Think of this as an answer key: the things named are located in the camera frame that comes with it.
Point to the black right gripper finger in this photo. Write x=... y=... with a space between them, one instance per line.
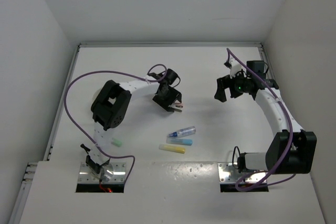
x=223 y=82
x=220 y=94

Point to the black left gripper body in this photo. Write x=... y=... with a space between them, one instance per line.
x=169 y=96

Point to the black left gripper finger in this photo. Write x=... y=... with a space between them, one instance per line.
x=163 y=104
x=176 y=108

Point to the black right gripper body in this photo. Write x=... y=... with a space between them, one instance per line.
x=238 y=85

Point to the clear blue-capped glue bottle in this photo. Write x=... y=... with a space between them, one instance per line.
x=183 y=132

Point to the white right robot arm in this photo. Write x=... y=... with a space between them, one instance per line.
x=292 y=149

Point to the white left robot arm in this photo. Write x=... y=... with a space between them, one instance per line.
x=112 y=101

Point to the blue highlighter marker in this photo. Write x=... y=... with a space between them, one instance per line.
x=179 y=141

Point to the yellow highlighter marker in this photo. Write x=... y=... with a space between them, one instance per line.
x=171 y=148

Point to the white round divided organizer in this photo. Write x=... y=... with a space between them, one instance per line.
x=96 y=94

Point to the green highlighter marker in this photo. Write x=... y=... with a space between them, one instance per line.
x=116 y=142

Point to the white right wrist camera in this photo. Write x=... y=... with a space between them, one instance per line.
x=235 y=67

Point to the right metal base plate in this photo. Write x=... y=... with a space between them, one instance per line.
x=229 y=175

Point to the metal base plate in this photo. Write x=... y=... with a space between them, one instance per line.
x=113 y=173
x=229 y=175

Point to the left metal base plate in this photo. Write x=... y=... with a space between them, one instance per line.
x=113 y=173

